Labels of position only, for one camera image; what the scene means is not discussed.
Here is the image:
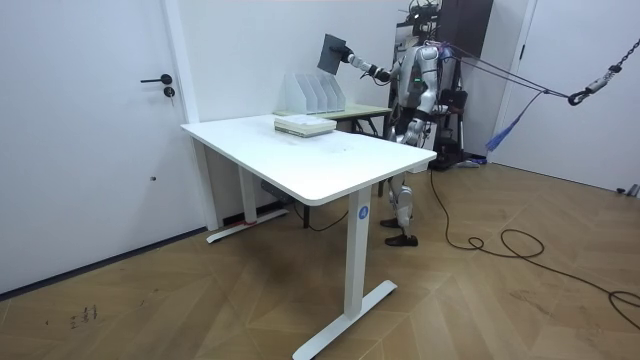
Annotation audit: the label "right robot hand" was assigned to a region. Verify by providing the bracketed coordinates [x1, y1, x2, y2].
[329, 44, 356, 64]

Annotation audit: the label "dark grey folder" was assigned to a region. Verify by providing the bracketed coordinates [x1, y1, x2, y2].
[316, 33, 347, 76]

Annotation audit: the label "pale green desk black legs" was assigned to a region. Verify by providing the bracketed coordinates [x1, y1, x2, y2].
[273, 102, 394, 140]

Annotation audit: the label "white file holder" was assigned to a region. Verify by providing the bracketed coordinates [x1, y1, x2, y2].
[283, 72, 347, 115]

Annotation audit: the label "robot body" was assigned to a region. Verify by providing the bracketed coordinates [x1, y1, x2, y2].
[394, 1, 454, 114]

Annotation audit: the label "white book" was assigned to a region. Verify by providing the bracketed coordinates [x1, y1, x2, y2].
[273, 113, 338, 132]

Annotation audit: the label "pale green book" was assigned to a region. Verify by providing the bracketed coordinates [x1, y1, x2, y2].
[274, 124, 337, 139]

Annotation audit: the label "white standing desk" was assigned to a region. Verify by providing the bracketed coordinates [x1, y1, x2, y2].
[180, 113, 439, 360]

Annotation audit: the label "dark brown cabinet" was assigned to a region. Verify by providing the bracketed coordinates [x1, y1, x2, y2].
[438, 0, 495, 59]

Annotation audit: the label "black equipment stand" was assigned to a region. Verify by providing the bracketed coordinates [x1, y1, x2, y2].
[428, 85, 470, 172]

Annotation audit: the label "grey desk control box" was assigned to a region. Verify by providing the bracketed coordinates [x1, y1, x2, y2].
[259, 179, 297, 206]

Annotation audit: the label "robot legs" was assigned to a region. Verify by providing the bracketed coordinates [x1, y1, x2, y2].
[378, 105, 437, 248]

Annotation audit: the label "white door with hinge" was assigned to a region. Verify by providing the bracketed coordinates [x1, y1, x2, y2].
[492, 0, 640, 194]

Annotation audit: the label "cable bundle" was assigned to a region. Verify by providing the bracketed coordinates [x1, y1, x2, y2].
[433, 39, 581, 153]

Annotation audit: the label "black desk cable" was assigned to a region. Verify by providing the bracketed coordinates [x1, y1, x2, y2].
[292, 199, 350, 233]

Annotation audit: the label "metal chain with hook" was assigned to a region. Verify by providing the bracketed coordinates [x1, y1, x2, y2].
[567, 38, 640, 108]

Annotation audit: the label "black floor cable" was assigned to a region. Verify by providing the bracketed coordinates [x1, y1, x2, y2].
[428, 167, 640, 332]

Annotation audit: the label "white door with handle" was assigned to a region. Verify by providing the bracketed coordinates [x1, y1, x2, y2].
[0, 0, 207, 297]

